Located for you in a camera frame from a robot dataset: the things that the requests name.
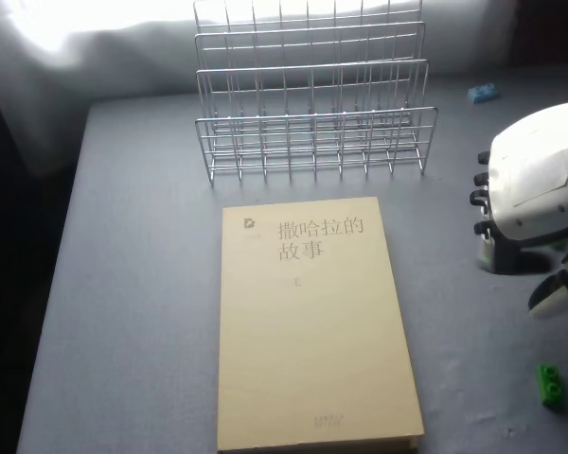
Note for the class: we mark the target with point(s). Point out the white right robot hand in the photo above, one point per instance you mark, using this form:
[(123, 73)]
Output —
[(535, 179)]

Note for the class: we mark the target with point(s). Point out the beige paperback book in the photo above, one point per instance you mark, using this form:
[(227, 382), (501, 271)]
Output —
[(312, 331)]

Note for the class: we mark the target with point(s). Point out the blue toy brick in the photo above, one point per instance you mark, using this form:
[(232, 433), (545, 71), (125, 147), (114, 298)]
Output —
[(484, 93)]

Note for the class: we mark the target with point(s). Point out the green toy brick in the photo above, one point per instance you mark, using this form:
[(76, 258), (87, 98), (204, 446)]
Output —
[(551, 385)]

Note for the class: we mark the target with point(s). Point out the white curtain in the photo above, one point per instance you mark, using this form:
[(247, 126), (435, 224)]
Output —
[(52, 94)]

